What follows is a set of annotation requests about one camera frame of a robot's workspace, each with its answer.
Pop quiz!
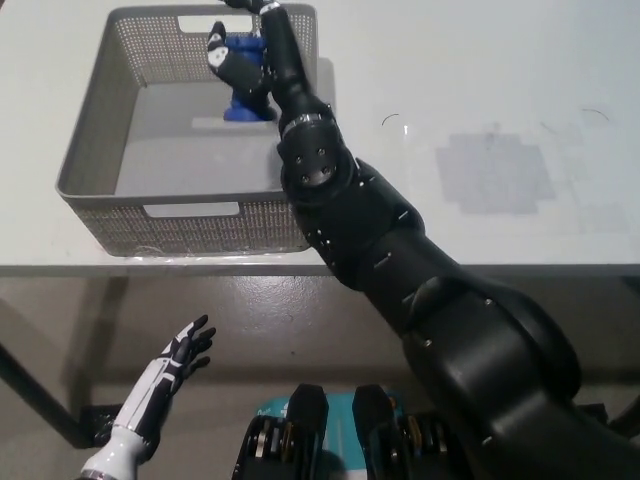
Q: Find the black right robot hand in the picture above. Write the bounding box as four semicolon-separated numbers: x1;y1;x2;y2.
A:
206;0;335;134

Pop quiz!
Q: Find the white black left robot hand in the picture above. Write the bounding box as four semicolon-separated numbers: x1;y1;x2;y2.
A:
111;314;218;447

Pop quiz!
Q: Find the blue rook chess piece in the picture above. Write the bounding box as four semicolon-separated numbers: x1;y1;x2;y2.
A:
222;32;279;124

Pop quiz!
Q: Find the dark metal table leg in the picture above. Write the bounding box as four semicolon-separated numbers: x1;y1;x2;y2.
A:
0;341;119;450

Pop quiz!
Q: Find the gray perforated plastic basket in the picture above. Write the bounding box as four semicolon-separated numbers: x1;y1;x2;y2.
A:
54;2;322;259

